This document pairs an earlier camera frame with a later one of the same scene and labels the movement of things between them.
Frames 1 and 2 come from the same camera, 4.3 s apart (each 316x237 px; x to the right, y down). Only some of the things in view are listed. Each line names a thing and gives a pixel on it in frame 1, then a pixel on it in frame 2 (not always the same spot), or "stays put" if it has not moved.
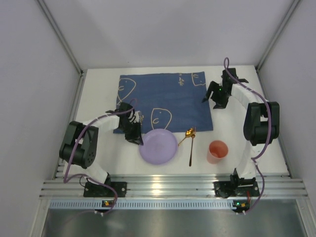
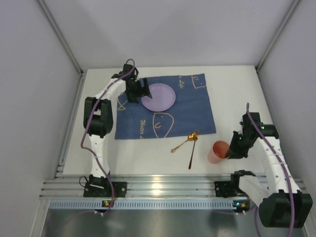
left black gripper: [132, 132] -> [141, 88]
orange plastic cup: [218, 150] stays put
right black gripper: [217, 95] -> [238, 146]
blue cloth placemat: [172, 101] stays put
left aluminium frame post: [65, 46] stays put
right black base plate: [225, 189] stays put
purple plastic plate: [160, 146] -> [163, 98]
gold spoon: [188, 134] -> [192, 136]
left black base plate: [94, 190] stays put
